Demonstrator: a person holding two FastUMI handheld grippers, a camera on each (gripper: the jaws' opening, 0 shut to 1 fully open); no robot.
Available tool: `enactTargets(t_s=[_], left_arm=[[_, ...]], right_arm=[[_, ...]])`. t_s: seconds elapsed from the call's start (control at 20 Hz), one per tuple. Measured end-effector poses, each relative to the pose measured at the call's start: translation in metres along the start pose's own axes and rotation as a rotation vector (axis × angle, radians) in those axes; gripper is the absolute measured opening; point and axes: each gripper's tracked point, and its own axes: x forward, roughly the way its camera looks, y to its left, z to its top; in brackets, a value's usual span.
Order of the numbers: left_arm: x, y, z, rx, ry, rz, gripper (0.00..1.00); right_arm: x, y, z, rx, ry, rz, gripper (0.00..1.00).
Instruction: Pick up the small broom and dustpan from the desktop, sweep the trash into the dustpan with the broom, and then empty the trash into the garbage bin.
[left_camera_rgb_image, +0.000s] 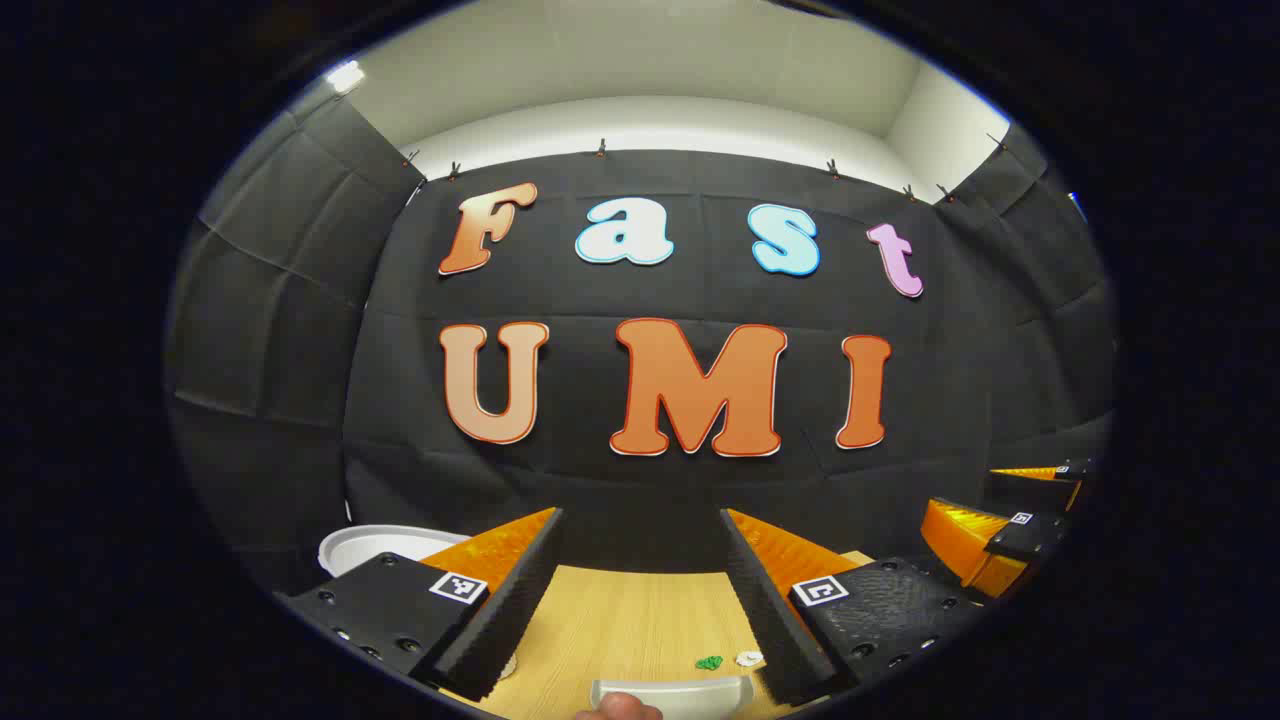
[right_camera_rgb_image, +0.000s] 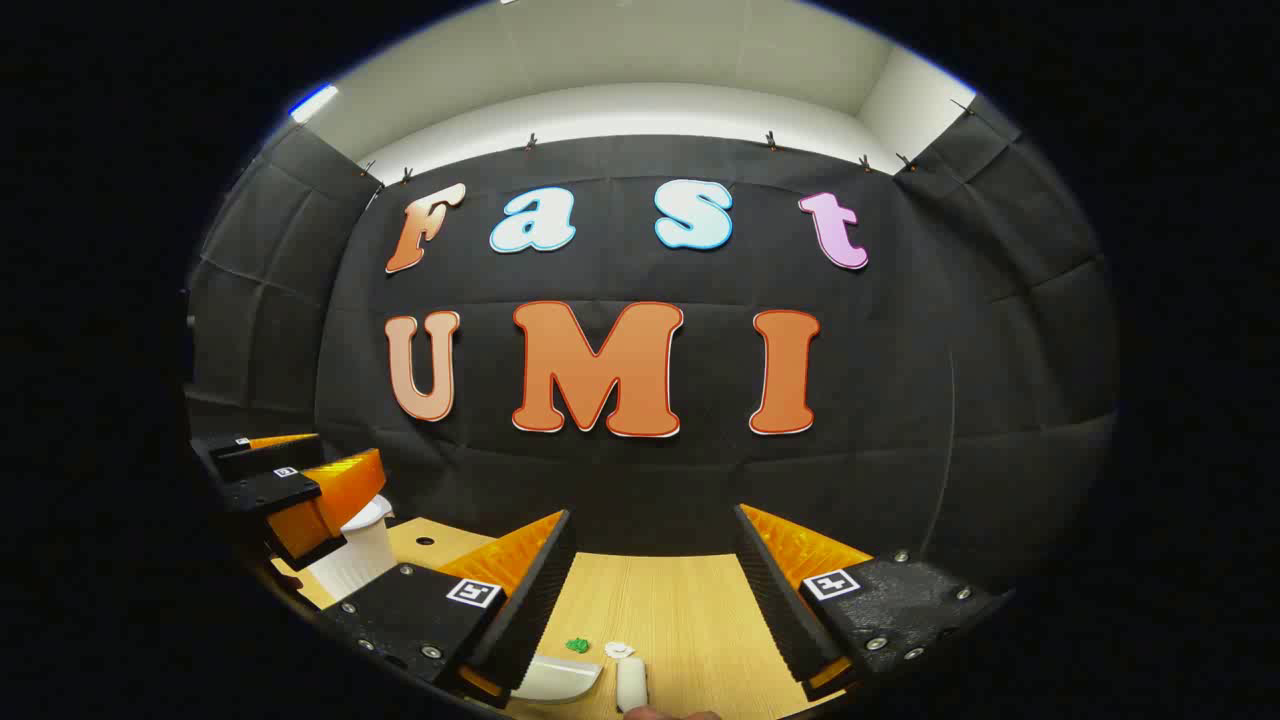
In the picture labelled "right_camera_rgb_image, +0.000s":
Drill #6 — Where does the white dustpan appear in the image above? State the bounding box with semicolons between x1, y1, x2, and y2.
512;653;603;706

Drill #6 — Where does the ceiling light strip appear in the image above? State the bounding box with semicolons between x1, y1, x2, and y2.
289;84;340;124

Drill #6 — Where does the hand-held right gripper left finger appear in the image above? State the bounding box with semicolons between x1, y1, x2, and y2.
345;510;577;706

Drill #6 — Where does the wooden desktop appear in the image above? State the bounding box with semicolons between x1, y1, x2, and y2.
270;517;851;720

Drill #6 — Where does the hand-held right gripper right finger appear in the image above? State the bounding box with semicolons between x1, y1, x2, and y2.
735;503;1011;701

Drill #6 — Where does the black backdrop cloth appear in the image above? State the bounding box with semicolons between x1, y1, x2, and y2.
185;95;1119;591

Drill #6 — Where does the white ribbed garbage bin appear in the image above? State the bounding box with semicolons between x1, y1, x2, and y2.
305;495;398;601

